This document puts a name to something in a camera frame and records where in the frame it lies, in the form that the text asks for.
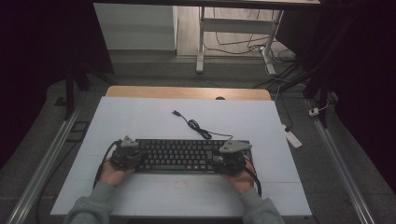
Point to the person's right hand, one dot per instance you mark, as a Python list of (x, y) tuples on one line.
[(241, 183)]

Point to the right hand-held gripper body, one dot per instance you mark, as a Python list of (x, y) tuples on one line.
[(232, 161)]

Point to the person's left hand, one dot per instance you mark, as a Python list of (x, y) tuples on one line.
[(112, 177)]

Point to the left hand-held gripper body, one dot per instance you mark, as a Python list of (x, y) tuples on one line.
[(126, 157)]

